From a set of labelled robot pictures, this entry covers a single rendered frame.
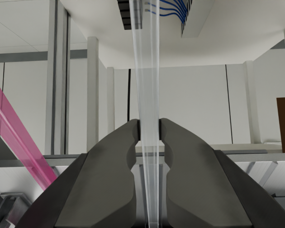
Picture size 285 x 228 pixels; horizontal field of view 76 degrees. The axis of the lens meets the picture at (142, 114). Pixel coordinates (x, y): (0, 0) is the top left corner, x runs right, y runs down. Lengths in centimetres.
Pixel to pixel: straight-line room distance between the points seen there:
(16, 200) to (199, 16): 50
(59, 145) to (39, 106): 178
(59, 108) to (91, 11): 27
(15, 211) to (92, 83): 43
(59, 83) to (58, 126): 11
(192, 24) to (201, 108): 148
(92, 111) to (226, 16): 48
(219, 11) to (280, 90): 180
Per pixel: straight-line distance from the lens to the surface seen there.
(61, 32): 54
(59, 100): 48
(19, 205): 29
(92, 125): 59
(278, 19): 73
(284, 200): 29
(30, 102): 231
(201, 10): 51
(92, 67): 63
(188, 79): 200
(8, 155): 31
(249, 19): 68
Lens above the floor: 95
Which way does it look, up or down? 7 degrees down
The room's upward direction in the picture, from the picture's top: 178 degrees clockwise
